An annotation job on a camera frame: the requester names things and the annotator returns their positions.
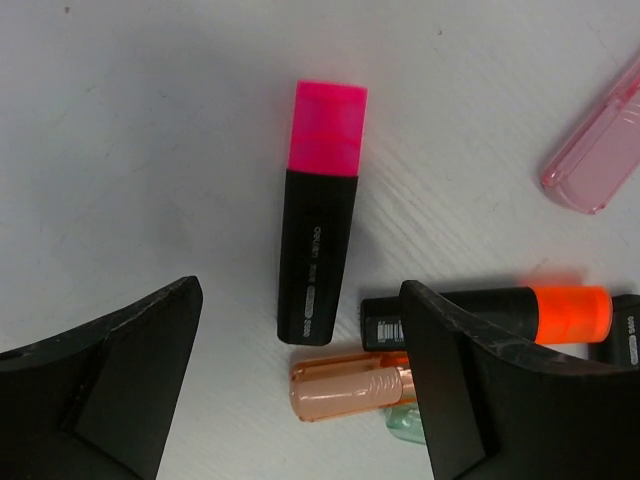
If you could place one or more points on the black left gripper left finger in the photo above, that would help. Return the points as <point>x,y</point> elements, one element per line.
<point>97,401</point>

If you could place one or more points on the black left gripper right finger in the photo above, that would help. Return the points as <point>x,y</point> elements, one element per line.
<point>497,406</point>

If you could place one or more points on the green cap black highlighter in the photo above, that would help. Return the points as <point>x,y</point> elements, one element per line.
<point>621,346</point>

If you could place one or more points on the pink cap black highlighter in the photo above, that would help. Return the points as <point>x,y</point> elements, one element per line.
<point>320,190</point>

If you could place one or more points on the orange cap black highlighter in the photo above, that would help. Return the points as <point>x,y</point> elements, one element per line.
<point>546,315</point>

